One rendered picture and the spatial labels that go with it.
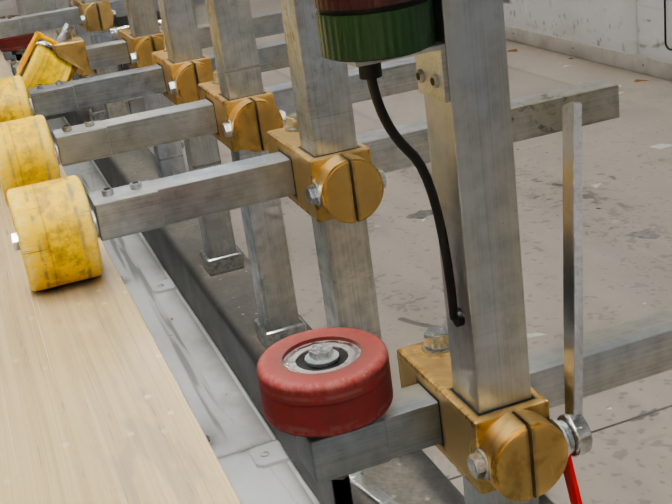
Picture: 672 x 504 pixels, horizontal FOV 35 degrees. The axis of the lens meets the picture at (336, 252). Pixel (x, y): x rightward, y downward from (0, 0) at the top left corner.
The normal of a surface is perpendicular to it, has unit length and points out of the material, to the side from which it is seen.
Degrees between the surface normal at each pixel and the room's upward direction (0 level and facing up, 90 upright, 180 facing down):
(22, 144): 57
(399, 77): 90
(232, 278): 0
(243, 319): 0
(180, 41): 90
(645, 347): 90
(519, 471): 90
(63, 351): 0
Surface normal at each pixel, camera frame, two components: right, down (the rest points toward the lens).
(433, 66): -0.93, 0.24
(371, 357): -0.13, -0.92
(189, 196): 0.35, 0.30
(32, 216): 0.17, -0.41
